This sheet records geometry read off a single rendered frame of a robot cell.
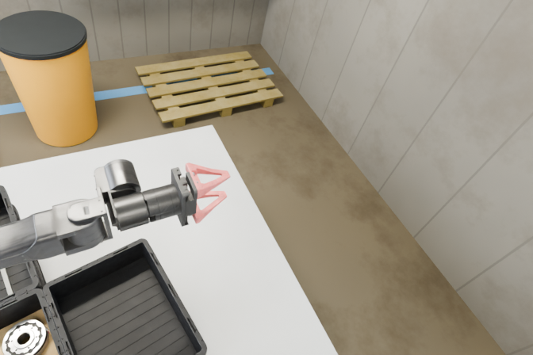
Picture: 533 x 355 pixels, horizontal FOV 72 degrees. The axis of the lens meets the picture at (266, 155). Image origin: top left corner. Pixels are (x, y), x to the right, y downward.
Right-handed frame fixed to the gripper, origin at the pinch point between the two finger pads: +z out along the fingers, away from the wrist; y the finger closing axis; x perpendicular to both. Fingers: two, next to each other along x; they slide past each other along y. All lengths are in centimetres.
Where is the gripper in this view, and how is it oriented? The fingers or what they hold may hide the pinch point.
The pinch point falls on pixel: (223, 185)
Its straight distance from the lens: 71.1
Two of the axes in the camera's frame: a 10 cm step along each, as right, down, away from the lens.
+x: 4.4, 7.1, -5.5
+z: 8.8, -2.3, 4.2
